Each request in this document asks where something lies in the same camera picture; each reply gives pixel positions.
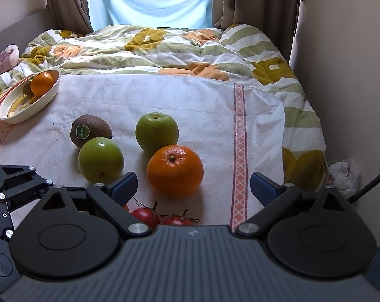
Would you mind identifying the grey bed headboard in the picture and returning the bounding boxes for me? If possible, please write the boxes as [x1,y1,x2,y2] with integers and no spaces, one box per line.
[0,8,56,64]

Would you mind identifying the red tomato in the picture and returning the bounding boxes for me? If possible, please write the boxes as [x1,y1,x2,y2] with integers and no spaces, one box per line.
[131,202,161,229]
[161,208,200,227]

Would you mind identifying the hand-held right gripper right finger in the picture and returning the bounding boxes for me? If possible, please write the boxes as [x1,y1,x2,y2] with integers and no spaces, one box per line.
[235,172,348,237]

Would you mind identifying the floral blanket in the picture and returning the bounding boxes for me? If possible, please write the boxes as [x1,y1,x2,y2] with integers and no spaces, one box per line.
[0,23,328,193]

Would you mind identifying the green apple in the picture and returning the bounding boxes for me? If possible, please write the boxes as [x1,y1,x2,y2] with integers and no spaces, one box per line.
[136,112,179,153]
[78,137,125,184]

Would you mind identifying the white towel with red stripe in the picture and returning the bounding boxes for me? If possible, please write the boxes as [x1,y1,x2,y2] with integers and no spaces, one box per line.
[0,74,286,231]

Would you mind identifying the white oval bowl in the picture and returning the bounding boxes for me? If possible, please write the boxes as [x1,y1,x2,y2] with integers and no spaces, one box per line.
[0,69,62,124]

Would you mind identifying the kiwi with green sticker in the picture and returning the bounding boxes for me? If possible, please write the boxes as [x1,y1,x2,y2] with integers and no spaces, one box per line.
[70,114,113,148]

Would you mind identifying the white plastic bag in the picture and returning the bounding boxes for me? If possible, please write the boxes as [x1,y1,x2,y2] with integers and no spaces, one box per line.
[328,158,361,196]

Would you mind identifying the brown curtain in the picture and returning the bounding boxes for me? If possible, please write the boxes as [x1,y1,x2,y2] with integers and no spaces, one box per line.
[42,0,94,36]
[210,0,304,65]

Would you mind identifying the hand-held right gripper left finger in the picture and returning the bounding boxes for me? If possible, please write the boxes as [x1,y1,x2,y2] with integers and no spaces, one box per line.
[40,171,153,237]

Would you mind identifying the black cable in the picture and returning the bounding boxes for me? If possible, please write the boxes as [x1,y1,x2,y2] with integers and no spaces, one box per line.
[347,163,380,204]

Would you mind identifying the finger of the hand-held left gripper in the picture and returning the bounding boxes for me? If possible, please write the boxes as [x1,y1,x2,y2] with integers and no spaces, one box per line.
[0,164,54,211]

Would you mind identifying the large orange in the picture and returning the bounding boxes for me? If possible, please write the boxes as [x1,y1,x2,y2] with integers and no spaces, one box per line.
[146,145,204,199]

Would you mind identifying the light blue sheer curtain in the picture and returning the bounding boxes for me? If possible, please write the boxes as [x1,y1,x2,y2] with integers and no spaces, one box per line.
[84,0,214,33]

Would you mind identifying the small orange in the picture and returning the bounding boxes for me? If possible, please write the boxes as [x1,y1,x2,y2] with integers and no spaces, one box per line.
[30,72,54,96]

